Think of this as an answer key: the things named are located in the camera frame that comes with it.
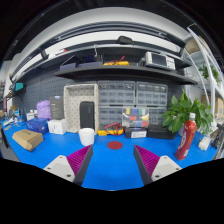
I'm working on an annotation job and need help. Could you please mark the blue box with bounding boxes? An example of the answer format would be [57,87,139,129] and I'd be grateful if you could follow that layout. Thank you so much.
[25,117,50,135]

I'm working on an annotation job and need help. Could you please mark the white cup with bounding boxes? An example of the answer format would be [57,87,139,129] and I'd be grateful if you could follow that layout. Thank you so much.
[78,127,96,147]

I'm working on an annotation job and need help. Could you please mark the beige dotted storage basket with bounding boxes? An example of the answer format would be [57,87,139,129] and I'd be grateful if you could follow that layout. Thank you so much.
[63,83,100,134]

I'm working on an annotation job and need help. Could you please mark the black box with white label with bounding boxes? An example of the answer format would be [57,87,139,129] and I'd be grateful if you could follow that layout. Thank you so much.
[124,126,148,139]

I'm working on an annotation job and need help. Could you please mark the brown cardboard box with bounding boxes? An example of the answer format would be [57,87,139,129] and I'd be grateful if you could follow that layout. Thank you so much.
[11,129,44,152]

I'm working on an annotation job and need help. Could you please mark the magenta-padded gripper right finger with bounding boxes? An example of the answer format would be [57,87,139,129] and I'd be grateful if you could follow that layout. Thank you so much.
[133,144,183,187]

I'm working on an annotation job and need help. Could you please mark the white metal shelf unit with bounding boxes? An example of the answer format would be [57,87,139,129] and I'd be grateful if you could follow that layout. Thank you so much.
[181,24,224,134]

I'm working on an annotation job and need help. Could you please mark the yellow multimeter with leads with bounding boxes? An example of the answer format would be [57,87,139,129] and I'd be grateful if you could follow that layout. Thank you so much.
[97,122,125,137]

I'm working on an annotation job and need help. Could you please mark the grey small-parts drawer cabinet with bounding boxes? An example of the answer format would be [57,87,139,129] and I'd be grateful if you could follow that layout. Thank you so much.
[98,106,124,130]
[148,107,168,128]
[98,80,136,107]
[135,81,169,108]

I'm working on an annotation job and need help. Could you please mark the red drink bottle white cap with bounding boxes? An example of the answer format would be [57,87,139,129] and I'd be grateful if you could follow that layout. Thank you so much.
[175,112,198,161]

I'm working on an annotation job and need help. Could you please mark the black zip case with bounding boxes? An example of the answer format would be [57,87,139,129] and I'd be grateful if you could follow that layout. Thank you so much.
[146,124,177,140]

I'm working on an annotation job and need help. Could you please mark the flat round red coaster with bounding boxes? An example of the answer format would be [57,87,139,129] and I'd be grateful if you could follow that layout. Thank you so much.
[106,140,124,151]

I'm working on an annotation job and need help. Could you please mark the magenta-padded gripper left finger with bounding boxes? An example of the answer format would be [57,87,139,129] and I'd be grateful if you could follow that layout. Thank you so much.
[43,144,95,187]

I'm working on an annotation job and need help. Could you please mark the dark grey flat box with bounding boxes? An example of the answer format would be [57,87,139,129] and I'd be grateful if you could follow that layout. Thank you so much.
[49,95,65,121]

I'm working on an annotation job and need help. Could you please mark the black rounded speaker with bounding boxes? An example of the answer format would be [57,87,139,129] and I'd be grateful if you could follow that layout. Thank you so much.
[79,101,96,130]

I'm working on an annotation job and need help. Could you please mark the green potted plant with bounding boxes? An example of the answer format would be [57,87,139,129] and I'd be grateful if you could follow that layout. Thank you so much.
[161,91,214,136]

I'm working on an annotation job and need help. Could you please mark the black overhead shelf unit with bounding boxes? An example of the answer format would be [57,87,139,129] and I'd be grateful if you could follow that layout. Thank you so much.
[9,34,199,86]

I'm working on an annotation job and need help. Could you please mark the clear box of coloured parts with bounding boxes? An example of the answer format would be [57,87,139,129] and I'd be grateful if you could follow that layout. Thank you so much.
[121,107,150,129]

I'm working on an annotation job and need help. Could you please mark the black stand device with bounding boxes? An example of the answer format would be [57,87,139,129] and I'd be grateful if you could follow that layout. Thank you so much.
[211,123,224,150]

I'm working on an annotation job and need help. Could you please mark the white power adapter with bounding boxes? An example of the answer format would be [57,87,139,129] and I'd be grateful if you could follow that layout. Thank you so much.
[198,135,212,152]

